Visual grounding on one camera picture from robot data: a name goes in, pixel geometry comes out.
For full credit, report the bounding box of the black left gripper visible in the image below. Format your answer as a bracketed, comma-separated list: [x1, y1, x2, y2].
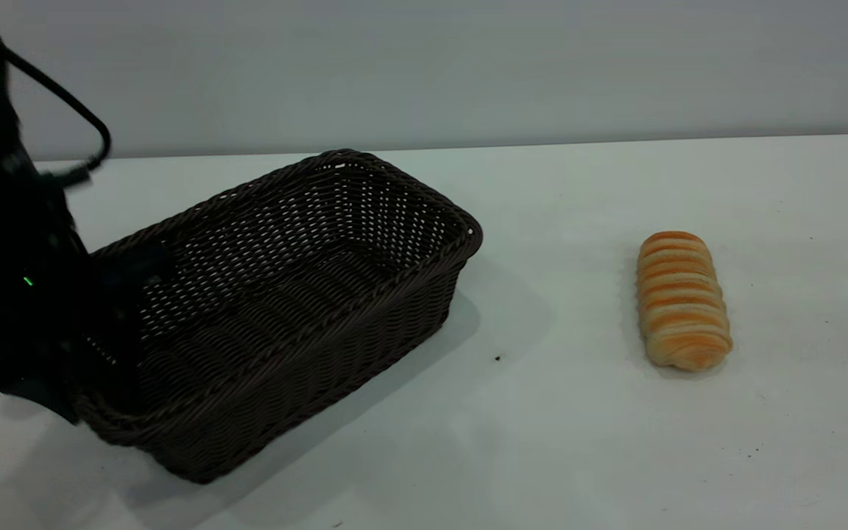
[0, 151, 173, 425]

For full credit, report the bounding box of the dark brown woven basket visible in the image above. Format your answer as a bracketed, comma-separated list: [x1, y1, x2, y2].
[71, 149, 484, 485]

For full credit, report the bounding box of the striped golden bread roll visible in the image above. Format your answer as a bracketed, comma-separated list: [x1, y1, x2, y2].
[635, 231, 733, 372]

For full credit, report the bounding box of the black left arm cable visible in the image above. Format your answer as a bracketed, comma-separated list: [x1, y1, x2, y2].
[3, 50, 113, 186]

